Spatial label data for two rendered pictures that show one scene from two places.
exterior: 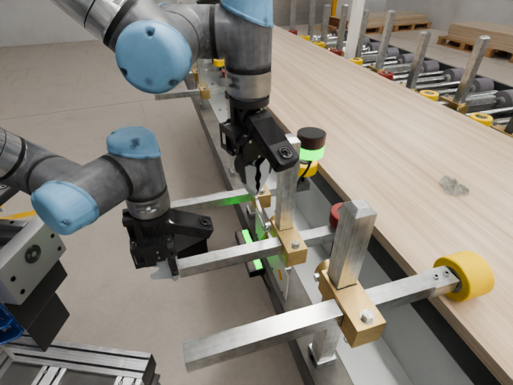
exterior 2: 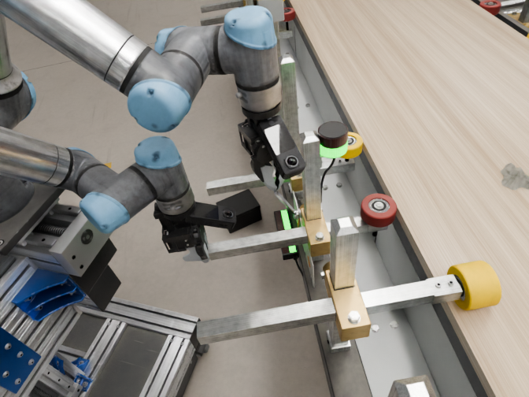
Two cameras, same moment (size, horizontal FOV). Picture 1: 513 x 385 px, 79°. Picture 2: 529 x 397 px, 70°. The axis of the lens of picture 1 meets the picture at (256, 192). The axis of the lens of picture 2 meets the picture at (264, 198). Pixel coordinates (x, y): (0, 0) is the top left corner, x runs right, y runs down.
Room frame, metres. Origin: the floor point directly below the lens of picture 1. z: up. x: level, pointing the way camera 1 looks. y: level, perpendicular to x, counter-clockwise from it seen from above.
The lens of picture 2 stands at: (-0.04, -0.14, 1.57)
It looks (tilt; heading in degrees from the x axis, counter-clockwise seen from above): 46 degrees down; 17
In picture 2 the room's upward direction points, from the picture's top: 10 degrees counter-clockwise
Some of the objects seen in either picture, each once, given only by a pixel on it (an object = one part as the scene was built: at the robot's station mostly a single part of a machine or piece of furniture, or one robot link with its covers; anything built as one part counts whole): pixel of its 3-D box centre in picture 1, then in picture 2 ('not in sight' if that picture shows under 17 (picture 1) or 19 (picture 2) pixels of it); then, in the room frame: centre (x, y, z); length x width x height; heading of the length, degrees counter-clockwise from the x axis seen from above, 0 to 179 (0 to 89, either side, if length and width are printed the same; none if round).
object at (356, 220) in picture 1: (333, 305); (340, 301); (0.33, -0.14, 0.89); 0.04 x 0.04 x 0.48; 17
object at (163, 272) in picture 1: (164, 273); (195, 256); (0.43, 0.20, 0.86); 0.06 x 0.03 x 0.09; 107
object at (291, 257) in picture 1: (287, 237); (316, 227); (0.55, -0.08, 0.85); 0.14 x 0.06 x 0.05; 17
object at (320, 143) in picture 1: (311, 137); (332, 134); (0.58, -0.11, 1.10); 0.06 x 0.06 x 0.02
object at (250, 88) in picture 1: (247, 82); (257, 92); (0.53, 0.01, 1.23); 0.08 x 0.08 x 0.05
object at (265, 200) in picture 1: (256, 189); (296, 168); (0.78, 0.00, 0.82); 0.14 x 0.06 x 0.05; 17
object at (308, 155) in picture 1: (309, 148); (332, 144); (0.58, -0.11, 1.08); 0.06 x 0.06 x 0.02
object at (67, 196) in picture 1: (76, 192); (112, 196); (0.36, 0.26, 1.12); 0.11 x 0.11 x 0.08; 59
